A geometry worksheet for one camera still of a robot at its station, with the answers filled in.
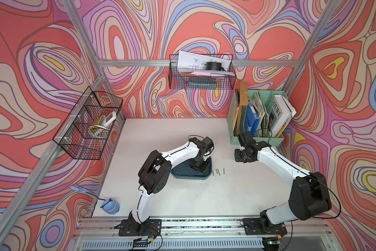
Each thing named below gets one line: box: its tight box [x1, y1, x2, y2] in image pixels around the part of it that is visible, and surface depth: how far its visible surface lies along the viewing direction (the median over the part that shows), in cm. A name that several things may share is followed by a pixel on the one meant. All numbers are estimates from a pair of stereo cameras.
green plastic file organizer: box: [226, 88, 289, 147], surface depth 98 cm
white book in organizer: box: [268, 94, 297, 139], surface depth 93 cm
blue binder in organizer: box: [246, 100, 260, 138], surface depth 97 cm
